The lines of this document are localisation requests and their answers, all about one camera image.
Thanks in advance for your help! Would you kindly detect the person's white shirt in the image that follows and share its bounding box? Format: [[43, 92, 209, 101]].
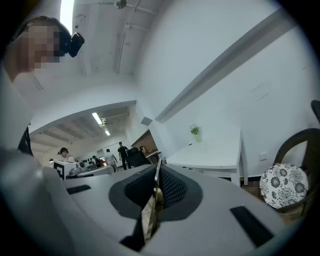
[[0, 62, 35, 153]]

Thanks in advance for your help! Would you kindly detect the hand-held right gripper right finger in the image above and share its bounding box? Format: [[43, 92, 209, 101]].
[[139, 162, 297, 256]]

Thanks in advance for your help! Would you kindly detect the dark wicker chair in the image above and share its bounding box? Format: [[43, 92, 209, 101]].
[[259, 127, 320, 219]]

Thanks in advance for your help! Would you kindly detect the black head-mounted camera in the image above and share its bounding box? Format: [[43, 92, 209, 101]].
[[32, 16, 86, 59]]

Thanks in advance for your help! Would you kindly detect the white table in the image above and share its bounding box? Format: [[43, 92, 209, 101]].
[[165, 125, 249, 188]]

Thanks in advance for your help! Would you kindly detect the black chair back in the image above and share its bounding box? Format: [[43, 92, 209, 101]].
[[310, 99, 320, 125]]

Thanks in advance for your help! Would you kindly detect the black office chair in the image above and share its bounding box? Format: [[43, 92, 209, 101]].
[[126, 147, 152, 168]]

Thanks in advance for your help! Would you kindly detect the person's head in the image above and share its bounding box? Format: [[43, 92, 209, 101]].
[[4, 16, 72, 83]]

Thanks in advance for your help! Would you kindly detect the thin golden metal object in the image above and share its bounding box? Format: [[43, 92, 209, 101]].
[[144, 156, 166, 241]]

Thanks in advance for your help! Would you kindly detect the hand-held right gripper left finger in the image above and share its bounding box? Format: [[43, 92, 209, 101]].
[[44, 164, 158, 253]]

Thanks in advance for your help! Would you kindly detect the green plant in glass vase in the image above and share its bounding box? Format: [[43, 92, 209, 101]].
[[189, 123, 203, 143]]

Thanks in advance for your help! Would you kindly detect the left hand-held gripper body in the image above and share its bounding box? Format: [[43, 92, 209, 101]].
[[53, 159, 116, 180]]

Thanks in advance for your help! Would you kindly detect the black-and-white floral round cushion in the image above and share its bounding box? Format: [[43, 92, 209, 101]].
[[259, 163, 310, 209]]

